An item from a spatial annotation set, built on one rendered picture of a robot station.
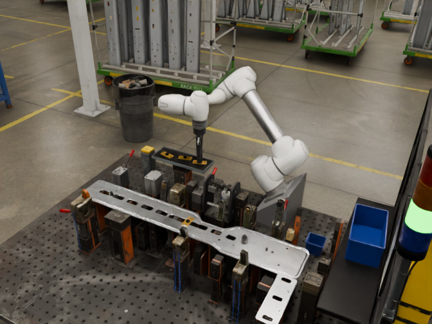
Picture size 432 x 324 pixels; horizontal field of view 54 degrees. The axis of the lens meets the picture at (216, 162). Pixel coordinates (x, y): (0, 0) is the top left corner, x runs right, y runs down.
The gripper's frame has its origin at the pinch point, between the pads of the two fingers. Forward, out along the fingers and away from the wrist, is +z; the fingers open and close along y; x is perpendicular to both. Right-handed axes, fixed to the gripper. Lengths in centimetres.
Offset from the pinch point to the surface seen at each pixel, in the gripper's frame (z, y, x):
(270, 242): 20, 47, 45
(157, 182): 12.4, 12.7, -23.4
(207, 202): 17.6, 20.6, 7.8
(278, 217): 9, 39, 48
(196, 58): 68, -384, -63
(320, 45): 92, -559, 135
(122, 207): 20, 29, -41
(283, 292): 20, 79, 50
